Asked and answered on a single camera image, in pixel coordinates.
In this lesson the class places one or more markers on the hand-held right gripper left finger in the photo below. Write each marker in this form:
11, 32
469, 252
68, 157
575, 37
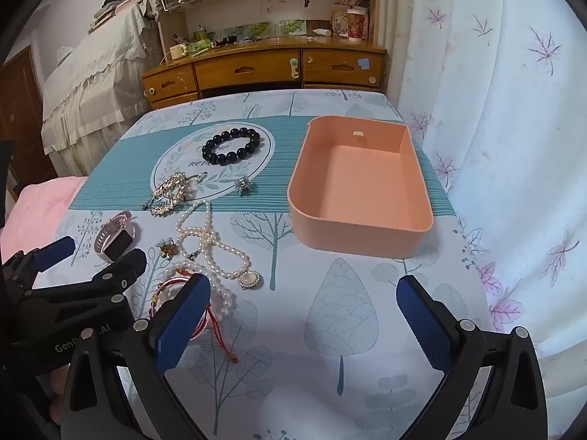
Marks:
181, 325

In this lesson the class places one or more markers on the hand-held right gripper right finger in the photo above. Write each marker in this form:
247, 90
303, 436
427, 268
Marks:
424, 325

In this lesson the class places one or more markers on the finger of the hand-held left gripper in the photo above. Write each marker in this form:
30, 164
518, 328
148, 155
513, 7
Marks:
126, 270
55, 250

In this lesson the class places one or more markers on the pink smart watch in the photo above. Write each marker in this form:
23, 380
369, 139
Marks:
117, 241

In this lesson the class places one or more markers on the blue flower hair clip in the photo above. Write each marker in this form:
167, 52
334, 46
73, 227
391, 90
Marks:
166, 248
243, 184

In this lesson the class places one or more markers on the pink plastic tray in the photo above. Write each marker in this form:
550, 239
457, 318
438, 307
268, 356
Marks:
367, 169

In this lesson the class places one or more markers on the pink blanket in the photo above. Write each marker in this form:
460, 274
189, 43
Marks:
32, 215

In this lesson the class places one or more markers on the tree print tablecloth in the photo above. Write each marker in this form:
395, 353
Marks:
344, 311

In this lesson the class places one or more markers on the brown wooden door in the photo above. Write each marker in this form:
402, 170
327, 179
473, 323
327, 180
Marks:
23, 114

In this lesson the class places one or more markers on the cream lace cover cloth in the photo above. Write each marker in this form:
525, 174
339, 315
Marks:
91, 91

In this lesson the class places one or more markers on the wooden desk with drawers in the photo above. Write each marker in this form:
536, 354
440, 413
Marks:
257, 71

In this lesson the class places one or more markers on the white leaf print curtain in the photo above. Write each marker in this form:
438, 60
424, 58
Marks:
504, 101

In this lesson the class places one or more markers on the stack of books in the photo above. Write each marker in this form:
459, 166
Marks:
114, 9

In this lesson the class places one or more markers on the blue sticker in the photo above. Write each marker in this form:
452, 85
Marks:
364, 63

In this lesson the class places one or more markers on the wooden desk hutch shelf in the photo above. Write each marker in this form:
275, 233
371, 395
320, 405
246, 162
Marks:
257, 4

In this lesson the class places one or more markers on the white tube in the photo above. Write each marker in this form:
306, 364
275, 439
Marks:
322, 32

